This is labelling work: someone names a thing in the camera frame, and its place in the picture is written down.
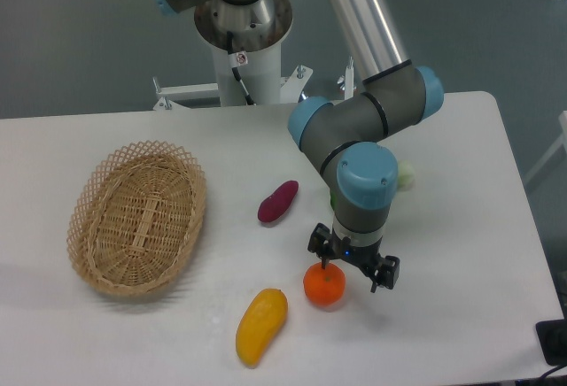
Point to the orange fruit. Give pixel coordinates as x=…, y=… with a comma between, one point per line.
x=324, y=286

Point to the black device at table edge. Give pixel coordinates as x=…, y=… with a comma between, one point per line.
x=552, y=338

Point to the green leafy vegetable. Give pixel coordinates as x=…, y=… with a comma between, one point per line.
x=406, y=175

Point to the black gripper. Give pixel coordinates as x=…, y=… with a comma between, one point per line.
x=356, y=249

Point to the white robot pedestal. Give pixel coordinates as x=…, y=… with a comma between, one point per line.
x=246, y=46

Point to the woven wicker basket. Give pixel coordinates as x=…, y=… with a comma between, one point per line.
x=137, y=220

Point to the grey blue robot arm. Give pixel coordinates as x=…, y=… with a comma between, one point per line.
x=341, y=141

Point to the white frame at right edge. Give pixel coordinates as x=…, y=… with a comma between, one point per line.
x=551, y=158

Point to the purple sweet potato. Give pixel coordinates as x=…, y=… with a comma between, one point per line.
x=273, y=207

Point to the yellow mango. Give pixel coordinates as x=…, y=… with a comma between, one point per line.
x=261, y=322

